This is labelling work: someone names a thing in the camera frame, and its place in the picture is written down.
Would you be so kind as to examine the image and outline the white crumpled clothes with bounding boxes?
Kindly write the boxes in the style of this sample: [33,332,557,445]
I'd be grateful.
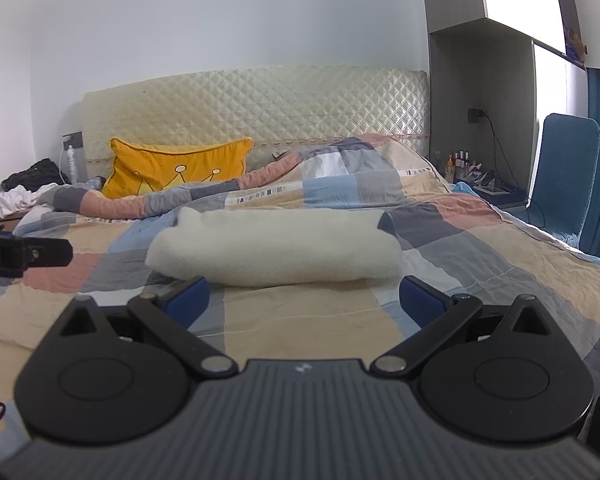
[0,182,61,218]

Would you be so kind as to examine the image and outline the patchwork quilt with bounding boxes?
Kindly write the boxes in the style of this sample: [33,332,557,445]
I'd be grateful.
[0,132,600,461]

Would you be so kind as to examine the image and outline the black garment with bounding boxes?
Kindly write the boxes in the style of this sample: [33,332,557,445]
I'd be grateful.
[1,158,71,193]

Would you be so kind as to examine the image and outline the bedside desk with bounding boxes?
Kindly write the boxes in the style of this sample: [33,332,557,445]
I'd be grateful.
[450,180,533,213]

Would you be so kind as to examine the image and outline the white charger cable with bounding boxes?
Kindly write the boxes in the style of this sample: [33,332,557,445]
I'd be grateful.
[60,136,74,181]

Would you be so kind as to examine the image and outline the blue chair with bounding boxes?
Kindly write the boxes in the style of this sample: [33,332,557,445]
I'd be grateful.
[527,112,600,248]

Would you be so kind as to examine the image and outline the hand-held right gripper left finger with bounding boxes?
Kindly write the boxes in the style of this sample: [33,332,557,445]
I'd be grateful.
[60,275,238,378]

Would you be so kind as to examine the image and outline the wooden nightstand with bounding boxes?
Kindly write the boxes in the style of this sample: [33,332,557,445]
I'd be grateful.
[0,210,31,233]

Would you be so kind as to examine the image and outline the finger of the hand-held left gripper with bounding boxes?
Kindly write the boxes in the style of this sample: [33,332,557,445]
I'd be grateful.
[27,238,74,267]

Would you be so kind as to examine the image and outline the cream quilted headboard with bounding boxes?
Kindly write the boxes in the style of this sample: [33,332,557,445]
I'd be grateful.
[77,65,429,181]

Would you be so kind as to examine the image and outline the yellow crown pillow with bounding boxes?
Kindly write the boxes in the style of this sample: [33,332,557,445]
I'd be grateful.
[101,136,255,200]

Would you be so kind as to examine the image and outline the row of small cosmetic bottles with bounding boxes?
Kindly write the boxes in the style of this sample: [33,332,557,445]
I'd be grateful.
[444,150,483,183]

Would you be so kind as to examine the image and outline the black charger cable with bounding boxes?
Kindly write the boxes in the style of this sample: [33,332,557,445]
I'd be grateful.
[482,112,504,181]

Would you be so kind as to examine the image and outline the grey wardrobe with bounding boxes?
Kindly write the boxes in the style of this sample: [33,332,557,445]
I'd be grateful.
[419,0,588,201]

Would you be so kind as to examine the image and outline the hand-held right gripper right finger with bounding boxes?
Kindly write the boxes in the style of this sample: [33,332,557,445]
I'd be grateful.
[370,275,553,378]

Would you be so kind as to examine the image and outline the cream striped sweater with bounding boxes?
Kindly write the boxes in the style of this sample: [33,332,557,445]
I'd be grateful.
[145,206,402,288]

